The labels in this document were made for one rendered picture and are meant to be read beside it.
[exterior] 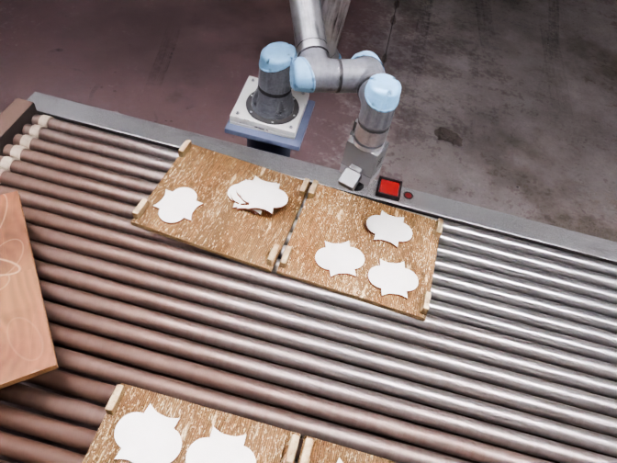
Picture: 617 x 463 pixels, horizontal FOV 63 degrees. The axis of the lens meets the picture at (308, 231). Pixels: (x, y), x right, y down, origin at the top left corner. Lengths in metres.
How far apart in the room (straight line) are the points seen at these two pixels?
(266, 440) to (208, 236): 0.56
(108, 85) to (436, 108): 2.13
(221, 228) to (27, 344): 0.56
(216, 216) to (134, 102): 1.97
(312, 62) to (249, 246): 0.52
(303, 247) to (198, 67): 2.38
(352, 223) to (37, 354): 0.86
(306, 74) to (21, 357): 0.83
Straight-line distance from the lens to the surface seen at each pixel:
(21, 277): 1.29
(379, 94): 1.11
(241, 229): 1.43
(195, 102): 3.33
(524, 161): 3.53
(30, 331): 1.22
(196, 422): 1.18
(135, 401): 1.21
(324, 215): 1.49
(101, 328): 1.32
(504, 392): 1.38
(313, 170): 1.64
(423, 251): 1.49
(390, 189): 1.62
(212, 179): 1.55
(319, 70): 1.17
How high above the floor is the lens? 2.06
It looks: 51 degrees down
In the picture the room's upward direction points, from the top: 12 degrees clockwise
